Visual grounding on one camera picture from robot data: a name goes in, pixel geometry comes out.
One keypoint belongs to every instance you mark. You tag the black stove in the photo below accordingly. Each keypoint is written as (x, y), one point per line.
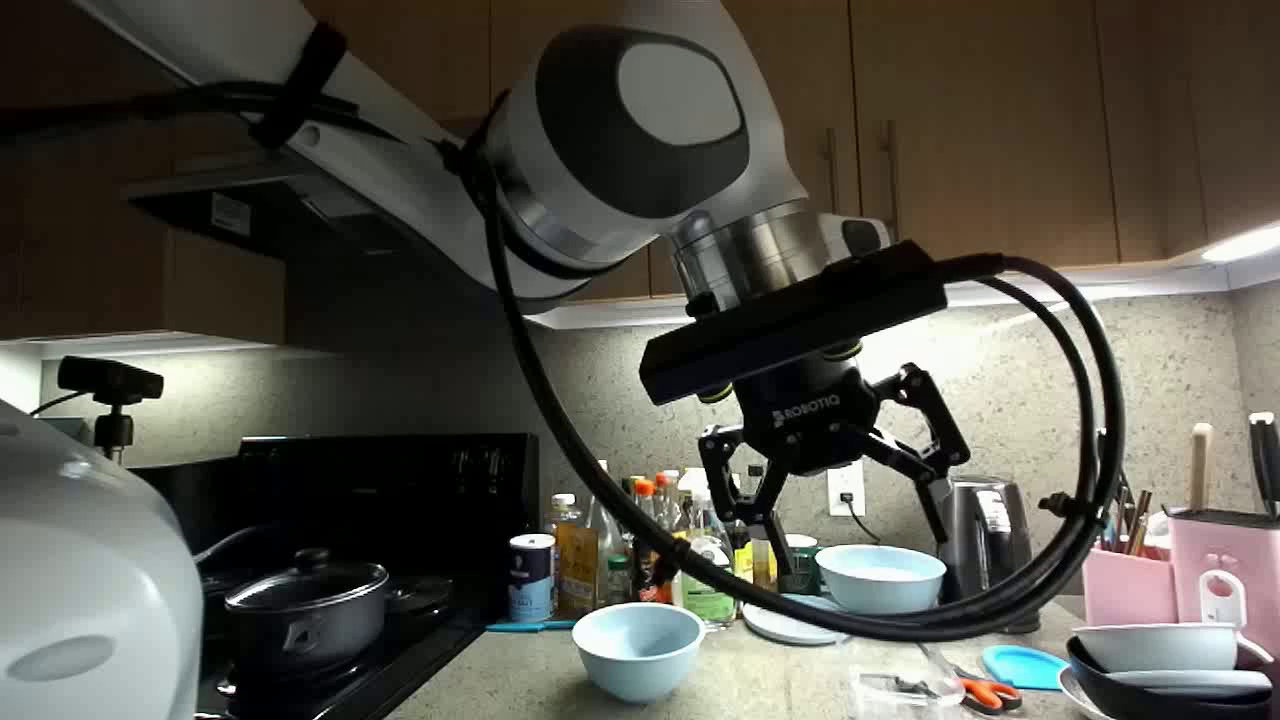
(434, 511)

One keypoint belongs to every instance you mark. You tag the range hood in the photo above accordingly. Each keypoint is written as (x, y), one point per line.
(273, 207)

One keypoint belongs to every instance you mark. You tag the light blue back bowl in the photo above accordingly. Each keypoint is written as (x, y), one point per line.
(881, 577)

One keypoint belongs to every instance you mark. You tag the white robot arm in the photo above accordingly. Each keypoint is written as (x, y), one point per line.
(654, 127)

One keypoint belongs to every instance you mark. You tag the clear plastic lunchbox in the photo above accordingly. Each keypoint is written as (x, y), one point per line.
(905, 699)

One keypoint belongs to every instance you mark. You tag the blue round lid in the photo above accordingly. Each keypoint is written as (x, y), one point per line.
(1027, 667)

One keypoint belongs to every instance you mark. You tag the green spray bottle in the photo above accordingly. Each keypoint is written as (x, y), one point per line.
(702, 535)

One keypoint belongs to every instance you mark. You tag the white salt canister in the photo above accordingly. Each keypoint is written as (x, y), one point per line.
(529, 577)

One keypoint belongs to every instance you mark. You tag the pink utensil holder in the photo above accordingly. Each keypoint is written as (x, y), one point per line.
(1128, 591)

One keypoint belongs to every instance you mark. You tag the black camera on stand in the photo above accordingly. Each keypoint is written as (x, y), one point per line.
(111, 386)

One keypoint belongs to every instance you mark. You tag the light blue bowl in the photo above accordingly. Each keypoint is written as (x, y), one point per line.
(639, 654)
(881, 577)

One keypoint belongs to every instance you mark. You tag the light blue front bowl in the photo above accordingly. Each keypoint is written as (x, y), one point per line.
(639, 654)

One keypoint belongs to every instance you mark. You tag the white round lid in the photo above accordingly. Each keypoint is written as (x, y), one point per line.
(789, 629)

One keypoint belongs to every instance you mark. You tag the green lidded jar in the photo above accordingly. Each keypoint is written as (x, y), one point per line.
(803, 567)

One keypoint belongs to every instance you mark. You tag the black cooking pot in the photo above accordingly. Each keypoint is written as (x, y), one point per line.
(307, 616)

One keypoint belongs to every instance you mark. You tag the pink knife block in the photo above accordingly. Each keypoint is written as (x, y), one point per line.
(1229, 570)

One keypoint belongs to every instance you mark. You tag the orange handled scissors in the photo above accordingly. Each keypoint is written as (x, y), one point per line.
(976, 692)

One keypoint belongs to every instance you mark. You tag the black electric kettle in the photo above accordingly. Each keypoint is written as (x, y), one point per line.
(984, 535)

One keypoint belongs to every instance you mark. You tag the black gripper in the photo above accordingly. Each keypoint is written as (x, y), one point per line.
(819, 412)

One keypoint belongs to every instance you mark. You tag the yellow oil bottle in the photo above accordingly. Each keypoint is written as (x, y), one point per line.
(578, 554)

